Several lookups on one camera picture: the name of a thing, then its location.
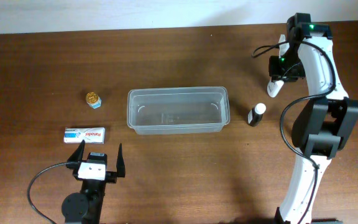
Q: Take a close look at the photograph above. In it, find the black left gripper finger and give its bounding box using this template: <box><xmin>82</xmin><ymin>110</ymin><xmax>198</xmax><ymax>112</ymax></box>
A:
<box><xmin>116</xmin><ymin>144</ymin><xmax>126</xmax><ymax>178</ymax></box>
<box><xmin>67</xmin><ymin>140</ymin><xmax>86</xmax><ymax>162</ymax></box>

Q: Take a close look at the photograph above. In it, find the white lotion bottle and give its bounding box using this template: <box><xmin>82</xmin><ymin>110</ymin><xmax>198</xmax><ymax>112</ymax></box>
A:
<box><xmin>267</xmin><ymin>80</ymin><xmax>284</xmax><ymax>98</ymax></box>

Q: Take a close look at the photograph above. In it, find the black bottle white cap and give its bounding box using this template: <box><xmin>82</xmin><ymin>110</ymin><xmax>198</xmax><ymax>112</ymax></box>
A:
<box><xmin>247</xmin><ymin>103</ymin><xmax>267</xmax><ymax>127</ymax></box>

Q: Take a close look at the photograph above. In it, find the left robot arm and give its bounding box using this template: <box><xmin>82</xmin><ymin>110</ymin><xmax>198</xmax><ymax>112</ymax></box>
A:
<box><xmin>62</xmin><ymin>141</ymin><xmax>126</xmax><ymax>224</ymax></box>

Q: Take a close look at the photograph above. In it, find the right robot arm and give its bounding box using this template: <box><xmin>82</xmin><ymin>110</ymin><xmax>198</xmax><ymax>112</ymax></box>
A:
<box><xmin>267</xmin><ymin>13</ymin><xmax>358</xmax><ymax>223</ymax></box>

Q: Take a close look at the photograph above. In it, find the clear plastic container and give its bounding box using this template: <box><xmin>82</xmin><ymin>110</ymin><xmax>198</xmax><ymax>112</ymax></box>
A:
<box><xmin>127</xmin><ymin>86</ymin><xmax>231</xmax><ymax>135</ymax></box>

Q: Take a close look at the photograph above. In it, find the white Panadol box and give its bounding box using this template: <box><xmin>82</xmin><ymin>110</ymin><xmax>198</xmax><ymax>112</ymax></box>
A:
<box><xmin>63</xmin><ymin>127</ymin><xmax>106</xmax><ymax>144</ymax></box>

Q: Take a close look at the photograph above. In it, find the gold lid balm jar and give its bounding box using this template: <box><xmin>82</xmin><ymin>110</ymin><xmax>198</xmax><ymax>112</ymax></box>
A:
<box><xmin>85</xmin><ymin>92</ymin><xmax>101</xmax><ymax>109</ymax></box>

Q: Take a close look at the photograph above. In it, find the left black cable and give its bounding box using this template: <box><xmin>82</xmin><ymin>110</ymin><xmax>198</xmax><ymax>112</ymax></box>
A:
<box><xmin>27</xmin><ymin>161</ymin><xmax>74</xmax><ymax>224</ymax></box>

